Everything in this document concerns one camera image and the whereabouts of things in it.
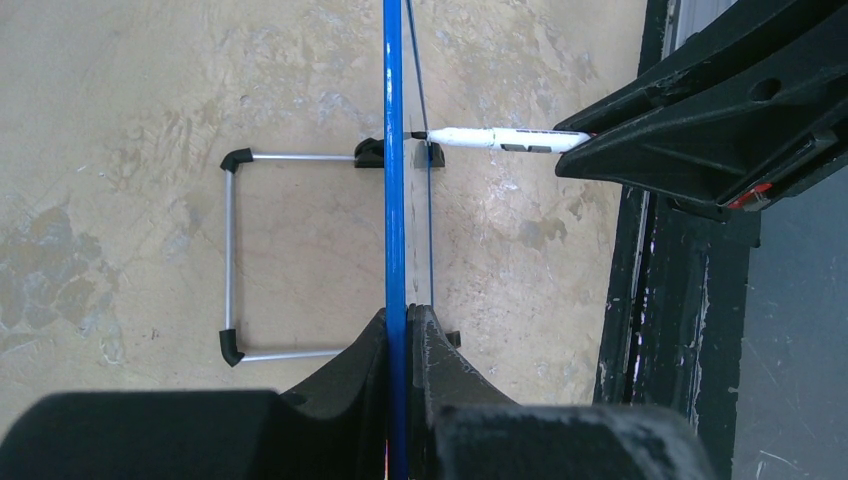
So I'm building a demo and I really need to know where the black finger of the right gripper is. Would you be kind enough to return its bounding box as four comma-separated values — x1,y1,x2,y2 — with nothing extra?
555,19,847,217
555,0,847,133

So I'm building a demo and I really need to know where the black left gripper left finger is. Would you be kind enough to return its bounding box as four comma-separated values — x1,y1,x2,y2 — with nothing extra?
1,312,388,479

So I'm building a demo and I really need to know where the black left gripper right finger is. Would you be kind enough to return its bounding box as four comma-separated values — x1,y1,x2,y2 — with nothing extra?
407,305,713,479

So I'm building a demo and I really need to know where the blue framed whiteboard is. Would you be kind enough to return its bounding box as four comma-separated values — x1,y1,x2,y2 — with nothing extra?
383,1,434,479

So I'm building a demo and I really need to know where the white marker pen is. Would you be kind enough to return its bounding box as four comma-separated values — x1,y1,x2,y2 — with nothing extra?
409,127,592,154

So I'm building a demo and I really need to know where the whiteboard stand foot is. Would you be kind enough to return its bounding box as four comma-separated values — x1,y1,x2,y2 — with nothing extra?
446,331,462,348
412,141,445,170

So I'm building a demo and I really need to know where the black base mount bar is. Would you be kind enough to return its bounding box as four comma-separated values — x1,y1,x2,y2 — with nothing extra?
594,1,760,479

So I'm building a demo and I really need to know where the metal wire whiteboard stand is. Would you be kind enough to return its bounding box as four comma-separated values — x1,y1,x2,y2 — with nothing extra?
218,146,362,369

